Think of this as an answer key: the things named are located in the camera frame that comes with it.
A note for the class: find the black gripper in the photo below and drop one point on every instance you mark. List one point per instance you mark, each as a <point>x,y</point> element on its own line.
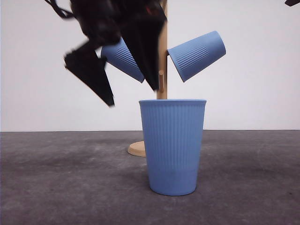
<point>103,22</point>

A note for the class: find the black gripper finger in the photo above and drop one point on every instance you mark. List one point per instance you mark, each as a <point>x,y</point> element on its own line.
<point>292,2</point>

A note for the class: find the blue ribbed cup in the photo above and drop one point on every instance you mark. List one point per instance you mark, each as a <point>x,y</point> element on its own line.
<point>174,133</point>
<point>120,55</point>
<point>195,55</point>

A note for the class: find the wooden mug tree stand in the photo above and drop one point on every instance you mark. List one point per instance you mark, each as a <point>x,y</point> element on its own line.
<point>139,149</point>

